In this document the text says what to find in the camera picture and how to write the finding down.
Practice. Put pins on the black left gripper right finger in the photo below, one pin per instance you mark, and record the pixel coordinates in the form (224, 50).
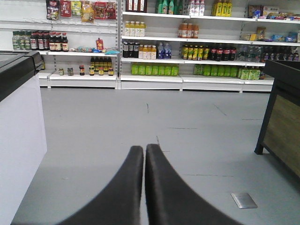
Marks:
(170, 200)

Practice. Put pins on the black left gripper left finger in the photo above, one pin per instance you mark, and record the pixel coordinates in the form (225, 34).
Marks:
(119, 202)

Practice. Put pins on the metal floor socket plate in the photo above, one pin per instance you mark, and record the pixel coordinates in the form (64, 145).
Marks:
(244, 201)

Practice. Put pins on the white chest freezer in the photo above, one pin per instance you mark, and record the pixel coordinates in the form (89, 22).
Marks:
(22, 128)

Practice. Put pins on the black wood produce stand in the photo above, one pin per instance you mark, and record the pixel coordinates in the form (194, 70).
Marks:
(280, 130)

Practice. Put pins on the white supermarket shelf unit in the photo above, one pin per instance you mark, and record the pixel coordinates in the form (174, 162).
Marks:
(217, 45)

